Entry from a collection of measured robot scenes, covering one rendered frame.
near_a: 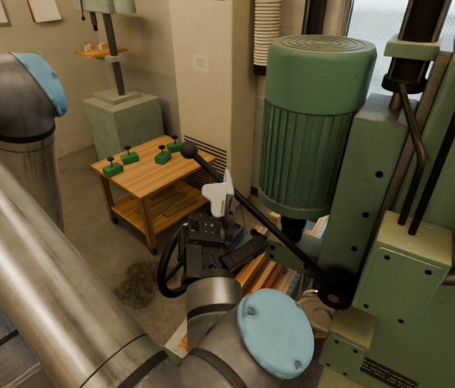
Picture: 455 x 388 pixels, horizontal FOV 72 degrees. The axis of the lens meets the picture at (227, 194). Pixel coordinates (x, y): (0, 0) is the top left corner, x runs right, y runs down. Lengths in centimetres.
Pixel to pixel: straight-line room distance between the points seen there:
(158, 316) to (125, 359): 163
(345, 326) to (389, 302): 12
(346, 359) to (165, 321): 137
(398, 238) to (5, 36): 324
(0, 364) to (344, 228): 86
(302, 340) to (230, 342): 8
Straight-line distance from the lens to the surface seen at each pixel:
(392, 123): 52
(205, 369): 33
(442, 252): 50
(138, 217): 230
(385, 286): 52
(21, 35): 342
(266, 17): 200
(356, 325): 65
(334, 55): 51
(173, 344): 80
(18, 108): 63
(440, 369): 78
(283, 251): 77
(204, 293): 49
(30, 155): 70
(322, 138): 55
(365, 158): 55
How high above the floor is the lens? 160
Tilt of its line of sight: 36 degrees down
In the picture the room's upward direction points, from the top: straight up
